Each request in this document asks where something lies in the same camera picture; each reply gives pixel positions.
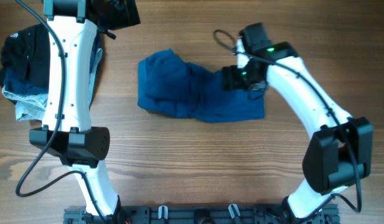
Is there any light grey denim garment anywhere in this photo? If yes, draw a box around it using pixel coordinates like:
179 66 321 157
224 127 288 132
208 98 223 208
1 48 104 121

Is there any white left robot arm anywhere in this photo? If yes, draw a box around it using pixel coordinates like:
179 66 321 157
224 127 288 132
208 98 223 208
29 0 140 223

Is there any black folded garment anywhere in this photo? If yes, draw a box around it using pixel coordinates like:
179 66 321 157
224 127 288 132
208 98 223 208
0 24 50 88

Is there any blue polo shirt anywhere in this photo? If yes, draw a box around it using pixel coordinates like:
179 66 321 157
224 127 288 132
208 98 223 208
138 49 265 123

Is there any navy folded garment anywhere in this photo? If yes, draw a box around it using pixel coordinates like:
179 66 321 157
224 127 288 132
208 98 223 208
4 34 103 95

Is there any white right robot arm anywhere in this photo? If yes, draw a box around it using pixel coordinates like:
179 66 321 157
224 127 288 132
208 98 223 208
223 40 373 223

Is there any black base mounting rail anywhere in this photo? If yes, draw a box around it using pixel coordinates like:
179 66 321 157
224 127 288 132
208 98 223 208
63 204 340 224

